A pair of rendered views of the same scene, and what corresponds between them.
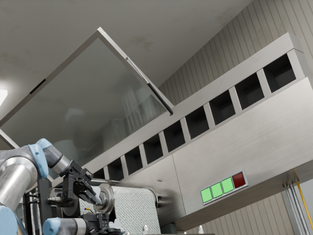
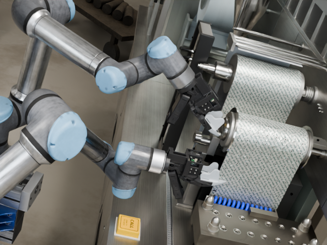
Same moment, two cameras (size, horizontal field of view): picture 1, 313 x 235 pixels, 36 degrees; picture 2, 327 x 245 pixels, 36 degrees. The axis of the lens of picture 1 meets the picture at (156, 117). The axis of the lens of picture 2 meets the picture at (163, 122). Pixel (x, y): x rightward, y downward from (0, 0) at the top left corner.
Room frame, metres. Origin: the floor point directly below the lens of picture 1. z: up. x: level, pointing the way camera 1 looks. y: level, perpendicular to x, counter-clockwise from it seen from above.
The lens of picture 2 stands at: (0.74, -0.42, 1.97)
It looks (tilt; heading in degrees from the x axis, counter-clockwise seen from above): 29 degrees down; 39
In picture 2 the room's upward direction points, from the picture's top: 18 degrees clockwise
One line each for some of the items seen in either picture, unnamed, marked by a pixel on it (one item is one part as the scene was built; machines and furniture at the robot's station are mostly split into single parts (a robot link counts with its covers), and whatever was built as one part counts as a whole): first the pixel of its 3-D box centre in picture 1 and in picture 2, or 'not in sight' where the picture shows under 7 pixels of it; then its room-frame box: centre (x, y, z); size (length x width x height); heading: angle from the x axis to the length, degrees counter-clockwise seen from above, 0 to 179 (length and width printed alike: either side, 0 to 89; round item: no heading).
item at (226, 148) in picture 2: (103, 200); (229, 130); (1.97, 0.30, 1.25); 0.15 x 0.01 x 0.15; 48
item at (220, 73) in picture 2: (64, 200); (222, 71); (2.12, 0.50, 1.34); 0.06 x 0.06 x 0.06; 48
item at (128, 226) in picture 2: not in sight; (128, 226); (1.69, 0.34, 0.91); 0.07 x 0.07 x 0.02; 48
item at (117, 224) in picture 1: (118, 226); (214, 176); (1.91, 0.25, 1.12); 0.09 x 0.03 x 0.06; 137
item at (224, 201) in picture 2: not in sight; (243, 207); (2.01, 0.16, 1.03); 0.21 x 0.04 x 0.03; 138
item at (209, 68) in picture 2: (52, 199); (206, 67); (2.08, 0.54, 1.34); 0.06 x 0.03 x 0.03; 138
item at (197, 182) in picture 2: (110, 231); (198, 179); (1.88, 0.28, 1.09); 0.09 x 0.05 x 0.02; 137
